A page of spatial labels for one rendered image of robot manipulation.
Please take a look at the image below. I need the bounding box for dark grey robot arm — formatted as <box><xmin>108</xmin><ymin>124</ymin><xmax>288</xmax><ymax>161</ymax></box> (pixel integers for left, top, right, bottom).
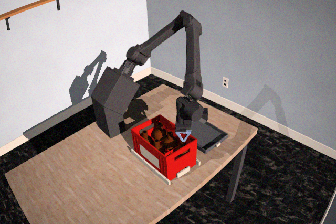
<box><xmin>114</xmin><ymin>10</ymin><xmax>208</xmax><ymax>125</ymax></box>

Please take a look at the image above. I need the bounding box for red crate with dividers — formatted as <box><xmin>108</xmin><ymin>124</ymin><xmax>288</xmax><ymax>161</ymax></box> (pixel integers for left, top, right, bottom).
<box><xmin>133</xmin><ymin>117</ymin><xmax>197</xmax><ymax>181</ymax></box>

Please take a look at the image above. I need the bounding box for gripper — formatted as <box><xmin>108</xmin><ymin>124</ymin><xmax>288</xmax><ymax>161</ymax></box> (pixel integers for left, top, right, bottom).
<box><xmin>175</xmin><ymin>112</ymin><xmax>191</xmax><ymax>142</ymax></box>

